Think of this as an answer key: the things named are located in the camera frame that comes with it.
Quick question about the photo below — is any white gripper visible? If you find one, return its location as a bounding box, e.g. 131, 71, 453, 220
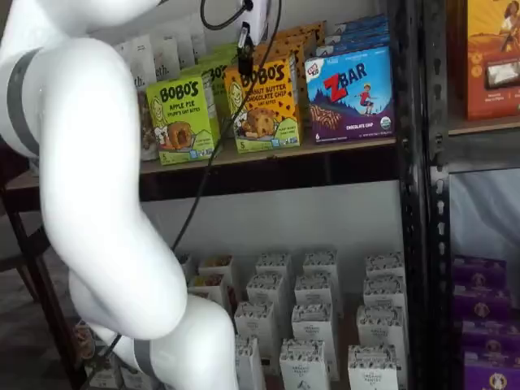
237, 0, 272, 75

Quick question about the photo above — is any orange Bobo's oat bites box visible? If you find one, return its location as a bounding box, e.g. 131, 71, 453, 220
223, 51, 305, 154
275, 20, 327, 46
263, 31, 316, 52
247, 39, 306, 123

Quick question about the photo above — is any green Bobo's apple pie box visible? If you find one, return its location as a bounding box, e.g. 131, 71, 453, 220
178, 59, 231, 137
194, 50, 241, 68
145, 75, 221, 167
210, 41, 241, 56

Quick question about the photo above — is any wooden shelf board with snacks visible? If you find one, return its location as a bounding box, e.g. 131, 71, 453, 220
2, 136, 398, 192

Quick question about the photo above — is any blue purple Zbar box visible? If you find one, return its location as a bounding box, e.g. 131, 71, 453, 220
314, 34, 392, 58
335, 14, 389, 29
324, 23, 390, 41
304, 45, 395, 144

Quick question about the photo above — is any yellow granola box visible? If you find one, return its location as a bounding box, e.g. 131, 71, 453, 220
197, 254, 234, 285
187, 274, 226, 304

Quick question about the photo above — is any orange brown snack box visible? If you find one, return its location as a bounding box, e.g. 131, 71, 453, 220
466, 0, 520, 122

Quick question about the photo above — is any purple snack box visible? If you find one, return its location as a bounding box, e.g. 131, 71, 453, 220
452, 254, 509, 288
461, 318, 520, 354
453, 284, 512, 322
462, 349, 520, 390

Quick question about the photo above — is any white purely elizabeth granola bag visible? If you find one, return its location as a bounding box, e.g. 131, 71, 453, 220
152, 34, 182, 80
174, 30, 197, 70

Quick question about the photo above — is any white floral print carton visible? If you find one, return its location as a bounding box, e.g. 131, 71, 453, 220
279, 339, 327, 390
303, 249, 339, 285
291, 303, 336, 350
362, 275, 406, 316
255, 252, 293, 285
234, 301, 278, 358
294, 274, 335, 314
356, 305, 406, 354
364, 251, 404, 285
348, 344, 400, 390
234, 335, 267, 390
245, 272, 286, 314

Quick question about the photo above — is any wooden board of neighbour rack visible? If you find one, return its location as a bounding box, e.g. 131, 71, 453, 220
448, 115, 520, 138

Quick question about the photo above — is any metal beam of neighbour rack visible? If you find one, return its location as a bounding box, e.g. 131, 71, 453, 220
446, 129, 520, 174

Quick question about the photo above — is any white patterned boxes group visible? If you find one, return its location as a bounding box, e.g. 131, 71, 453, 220
170, 247, 407, 390

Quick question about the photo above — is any short looped black cable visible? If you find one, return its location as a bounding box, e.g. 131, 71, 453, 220
199, 0, 255, 32

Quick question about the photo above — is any long black cable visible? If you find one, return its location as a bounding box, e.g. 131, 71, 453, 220
169, 0, 285, 255

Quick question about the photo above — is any black slotted upright post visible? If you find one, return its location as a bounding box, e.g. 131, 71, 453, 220
383, 0, 431, 390
422, 0, 454, 390

